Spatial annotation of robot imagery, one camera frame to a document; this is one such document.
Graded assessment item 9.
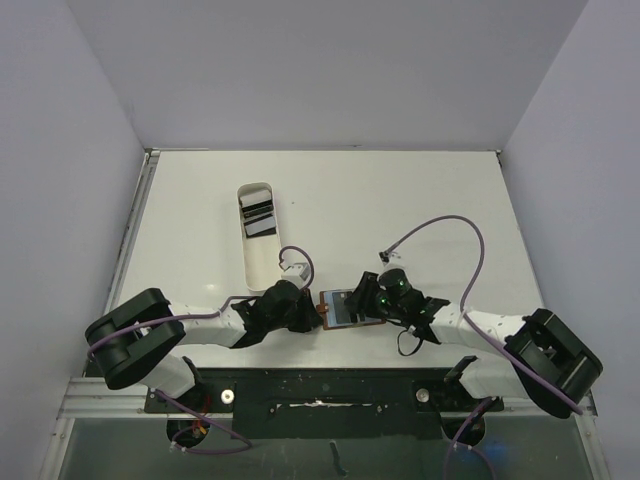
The brown leather card holder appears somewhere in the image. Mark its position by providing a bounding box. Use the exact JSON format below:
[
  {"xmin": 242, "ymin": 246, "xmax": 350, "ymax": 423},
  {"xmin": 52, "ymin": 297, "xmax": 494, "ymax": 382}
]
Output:
[{"xmin": 316, "ymin": 289, "xmax": 385, "ymax": 331}]

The grey card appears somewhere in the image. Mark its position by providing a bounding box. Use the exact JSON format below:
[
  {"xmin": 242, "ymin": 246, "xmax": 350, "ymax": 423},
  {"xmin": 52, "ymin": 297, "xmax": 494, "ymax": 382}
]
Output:
[{"xmin": 244, "ymin": 214, "xmax": 277, "ymax": 238}]

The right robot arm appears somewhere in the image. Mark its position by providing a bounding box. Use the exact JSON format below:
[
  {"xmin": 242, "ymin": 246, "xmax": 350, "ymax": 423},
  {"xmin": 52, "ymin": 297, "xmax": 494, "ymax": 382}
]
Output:
[{"xmin": 345, "ymin": 268, "xmax": 603, "ymax": 419}]

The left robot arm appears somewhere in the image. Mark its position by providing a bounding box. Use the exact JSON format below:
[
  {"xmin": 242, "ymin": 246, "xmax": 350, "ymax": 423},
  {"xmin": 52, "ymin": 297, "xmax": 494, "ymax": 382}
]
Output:
[{"xmin": 85, "ymin": 280, "xmax": 323, "ymax": 411}]

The black card upper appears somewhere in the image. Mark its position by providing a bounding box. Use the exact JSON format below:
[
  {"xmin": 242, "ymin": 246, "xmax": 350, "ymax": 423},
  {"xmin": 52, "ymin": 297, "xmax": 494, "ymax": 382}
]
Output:
[{"xmin": 241, "ymin": 200, "xmax": 274, "ymax": 219}]

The white card stack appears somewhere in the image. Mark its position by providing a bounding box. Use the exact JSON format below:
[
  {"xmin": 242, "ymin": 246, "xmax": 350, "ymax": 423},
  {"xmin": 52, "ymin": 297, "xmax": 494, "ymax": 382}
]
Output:
[{"xmin": 239, "ymin": 188, "xmax": 272, "ymax": 208}]

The white oblong tray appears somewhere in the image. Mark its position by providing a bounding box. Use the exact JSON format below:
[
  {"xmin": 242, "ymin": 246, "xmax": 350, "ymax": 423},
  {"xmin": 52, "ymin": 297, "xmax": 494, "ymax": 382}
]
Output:
[{"xmin": 237, "ymin": 182, "xmax": 282, "ymax": 293}]

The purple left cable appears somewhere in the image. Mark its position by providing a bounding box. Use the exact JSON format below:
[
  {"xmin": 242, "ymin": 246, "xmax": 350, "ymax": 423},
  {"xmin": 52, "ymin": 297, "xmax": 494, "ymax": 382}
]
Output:
[{"xmin": 85, "ymin": 245, "xmax": 314, "ymax": 456}]

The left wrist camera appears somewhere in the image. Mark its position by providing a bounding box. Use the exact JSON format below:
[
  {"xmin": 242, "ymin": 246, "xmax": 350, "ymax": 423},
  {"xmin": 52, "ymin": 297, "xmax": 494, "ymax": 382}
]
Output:
[{"xmin": 281, "ymin": 262, "xmax": 311, "ymax": 289}]

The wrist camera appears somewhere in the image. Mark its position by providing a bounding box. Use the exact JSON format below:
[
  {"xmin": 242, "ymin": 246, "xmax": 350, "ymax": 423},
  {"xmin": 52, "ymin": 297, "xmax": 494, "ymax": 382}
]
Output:
[
  {"xmin": 379, "ymin": 252, "xmax": 406, "ymax": 272},
  {"xmin": 281, "ymin": 262, "xmax": 311, "ymax": 289}
]

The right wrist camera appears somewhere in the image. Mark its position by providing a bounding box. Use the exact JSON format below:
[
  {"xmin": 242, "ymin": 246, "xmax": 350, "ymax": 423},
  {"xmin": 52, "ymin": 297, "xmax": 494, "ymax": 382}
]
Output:
[{"xmin": 379, "ymin": 252, "xmax": 406, "ymax": 272}]

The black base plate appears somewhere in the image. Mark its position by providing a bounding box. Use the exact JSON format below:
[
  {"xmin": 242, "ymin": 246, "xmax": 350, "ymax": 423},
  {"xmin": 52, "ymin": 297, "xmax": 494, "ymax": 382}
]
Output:
[{"xmin": 144, "ymin": 368, "xmax": 480, "ymax": 440}]

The aluminium rail frame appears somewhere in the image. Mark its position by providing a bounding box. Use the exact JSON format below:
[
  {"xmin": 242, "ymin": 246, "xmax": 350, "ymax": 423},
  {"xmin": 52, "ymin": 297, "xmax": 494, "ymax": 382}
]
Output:
[{"xmin": 39, "ymin": 147, "xmax": 161, "ymax": 480}]

